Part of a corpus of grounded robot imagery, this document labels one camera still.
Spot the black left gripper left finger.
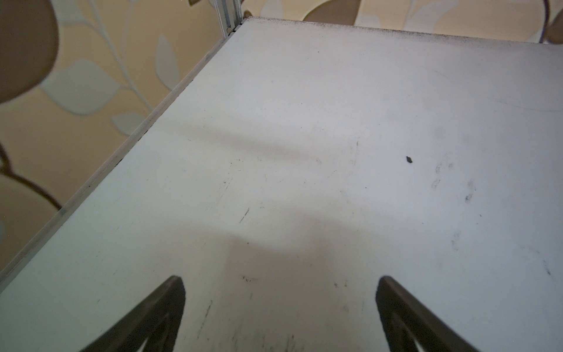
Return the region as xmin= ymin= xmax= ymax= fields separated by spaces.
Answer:
xmin=83 ymin=276 xmax=186 ymax=351

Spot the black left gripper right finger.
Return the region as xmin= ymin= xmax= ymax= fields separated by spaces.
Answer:
xmin=375 ymin=276 xmax=476 ymax=351

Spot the aluminium frame post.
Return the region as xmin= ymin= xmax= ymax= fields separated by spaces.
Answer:
xmin=212 ymin=0 xmax=243 ymax=38

